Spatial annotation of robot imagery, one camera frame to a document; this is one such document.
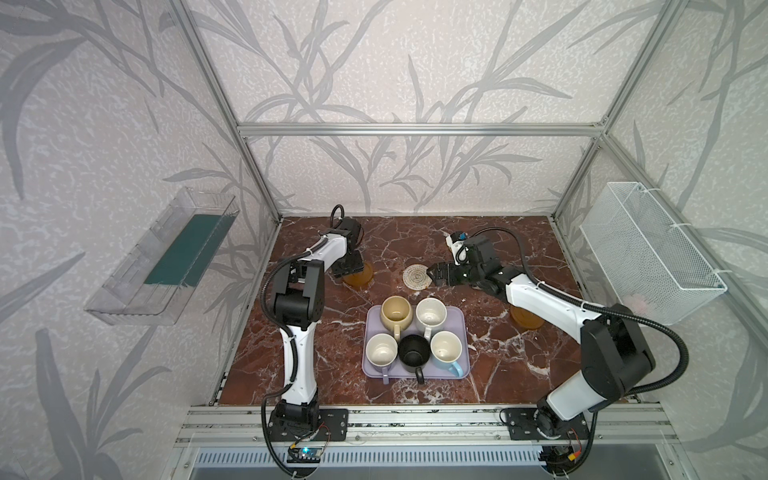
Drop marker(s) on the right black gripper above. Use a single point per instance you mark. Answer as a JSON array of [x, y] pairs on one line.
[[453, 273]]

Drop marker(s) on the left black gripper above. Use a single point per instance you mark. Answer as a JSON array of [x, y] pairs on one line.
[[349, 264]]

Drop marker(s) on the amber glass round coaster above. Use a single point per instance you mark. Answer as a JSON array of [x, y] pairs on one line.
[[360, 279]]

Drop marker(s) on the white woven round coaster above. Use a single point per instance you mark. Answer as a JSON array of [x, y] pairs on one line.
[[415, 277]]

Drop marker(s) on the beige ceramic mug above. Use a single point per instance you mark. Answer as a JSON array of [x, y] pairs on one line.
[[396, 315]]

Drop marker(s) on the white speckled mug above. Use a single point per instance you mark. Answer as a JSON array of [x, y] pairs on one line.
[[430, 317]]

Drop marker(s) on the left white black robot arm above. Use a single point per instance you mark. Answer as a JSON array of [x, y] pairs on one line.
[[292, 298]]

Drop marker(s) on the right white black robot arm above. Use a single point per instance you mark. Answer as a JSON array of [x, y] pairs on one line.
[[615, 355]]

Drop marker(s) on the black mug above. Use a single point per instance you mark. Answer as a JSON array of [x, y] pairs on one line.
[[414, 353]]

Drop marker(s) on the pink object in basket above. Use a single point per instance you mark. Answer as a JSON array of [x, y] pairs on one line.
[[637, 303]]

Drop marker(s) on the small green-lit circuit board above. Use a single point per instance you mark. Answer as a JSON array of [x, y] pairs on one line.
[[304, 454]]

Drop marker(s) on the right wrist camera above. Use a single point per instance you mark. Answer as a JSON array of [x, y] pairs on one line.
[[455, 242]]

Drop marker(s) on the white mug blue handle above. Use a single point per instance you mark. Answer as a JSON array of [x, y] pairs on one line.
[[446, 351]]

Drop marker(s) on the white mug lilac handle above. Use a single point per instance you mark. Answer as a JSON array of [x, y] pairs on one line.
[[381, 351]]

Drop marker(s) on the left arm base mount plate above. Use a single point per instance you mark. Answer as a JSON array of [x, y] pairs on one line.
[[325, 424]]

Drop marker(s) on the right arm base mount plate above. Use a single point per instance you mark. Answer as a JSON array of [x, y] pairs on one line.
[[530, 423]]

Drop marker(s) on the white wire mesh basket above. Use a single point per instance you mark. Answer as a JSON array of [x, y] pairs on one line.
[[642, 250]]

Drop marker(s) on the clear plastic wall bin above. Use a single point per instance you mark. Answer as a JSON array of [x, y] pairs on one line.
[[159, 275]]

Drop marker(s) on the aluminium front rail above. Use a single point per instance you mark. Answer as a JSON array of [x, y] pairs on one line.
[[411, 425]]

